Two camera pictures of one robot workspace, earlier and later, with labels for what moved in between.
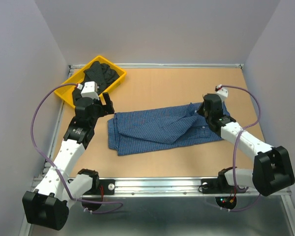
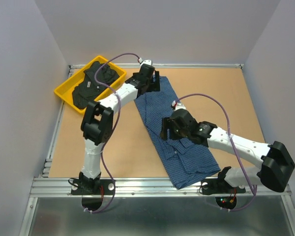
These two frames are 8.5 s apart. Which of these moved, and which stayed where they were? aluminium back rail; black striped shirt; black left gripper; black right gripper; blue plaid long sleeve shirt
Moved: black right gripper; black left gripper; blue plaid long sleeve shirt
Stayed: aluminium back rail; black striped shirt
